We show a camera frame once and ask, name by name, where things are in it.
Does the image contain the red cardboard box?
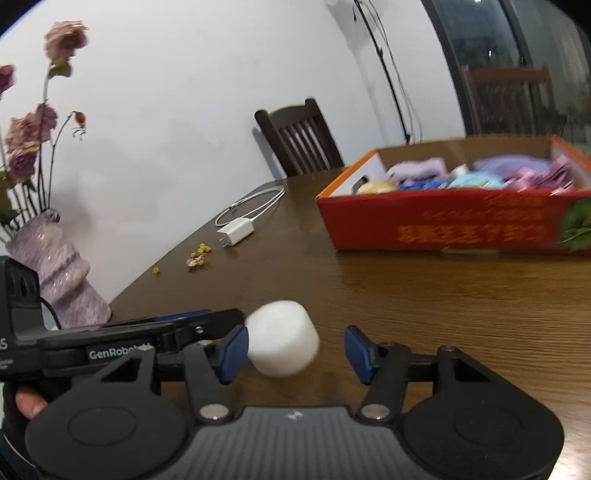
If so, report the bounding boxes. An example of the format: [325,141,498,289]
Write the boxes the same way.
[315,135,591,256]

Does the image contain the purple ceramic vase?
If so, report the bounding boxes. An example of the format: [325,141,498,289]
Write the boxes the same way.
[6,209,112,329]

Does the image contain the white foam cylinder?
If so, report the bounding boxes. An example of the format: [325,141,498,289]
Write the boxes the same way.
[245,300,321,378]

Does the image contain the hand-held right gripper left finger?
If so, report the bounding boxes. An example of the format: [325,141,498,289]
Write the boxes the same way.
[99,324,250,423]

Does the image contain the lavender printed cloth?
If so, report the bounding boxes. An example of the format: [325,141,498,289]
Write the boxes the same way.
[387,158,448,182]

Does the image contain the pink soft cloth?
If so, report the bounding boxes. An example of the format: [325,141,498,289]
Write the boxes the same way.
[505,157,575,192]

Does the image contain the dried pink flowers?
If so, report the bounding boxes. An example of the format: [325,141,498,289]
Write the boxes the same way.
[0,21,89,232]

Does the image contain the dark blue soft item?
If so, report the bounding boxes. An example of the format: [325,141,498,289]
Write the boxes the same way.
[398,178,451,190]

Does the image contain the purple folded cloth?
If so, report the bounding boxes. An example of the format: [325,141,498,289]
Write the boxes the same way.
[473,154,552,178]

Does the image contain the white charger plug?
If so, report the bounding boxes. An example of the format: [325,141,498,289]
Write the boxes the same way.
[217,219,254,248]

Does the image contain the yellow soft item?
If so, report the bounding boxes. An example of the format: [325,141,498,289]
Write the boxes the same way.
[355,179,399,195]

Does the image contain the dark wooden chair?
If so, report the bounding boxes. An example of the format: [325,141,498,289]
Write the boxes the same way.
[254,98,346,178]

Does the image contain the fallen flower petals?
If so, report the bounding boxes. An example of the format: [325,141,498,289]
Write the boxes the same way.
[152,243,212,275]

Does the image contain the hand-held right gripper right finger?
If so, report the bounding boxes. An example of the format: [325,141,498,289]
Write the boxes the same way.
[344,325,492,422]

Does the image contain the white charger cable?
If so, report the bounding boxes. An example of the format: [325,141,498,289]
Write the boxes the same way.
[215,185,286,228]

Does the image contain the person's left hand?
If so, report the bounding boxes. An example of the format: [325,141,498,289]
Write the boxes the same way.
[0,381,49,460]

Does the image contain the black wall cables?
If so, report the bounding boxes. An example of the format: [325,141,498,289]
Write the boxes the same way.
[353,0,423,145]

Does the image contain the glass sliding door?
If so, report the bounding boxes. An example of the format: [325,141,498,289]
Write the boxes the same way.
[422,0,591,139]

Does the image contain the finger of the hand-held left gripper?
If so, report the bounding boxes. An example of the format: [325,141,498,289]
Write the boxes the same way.
[37,308,245,372]
[102,309,213,329]

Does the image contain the light blue soft toy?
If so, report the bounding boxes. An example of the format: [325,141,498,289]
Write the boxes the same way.
[450,172,506,189]

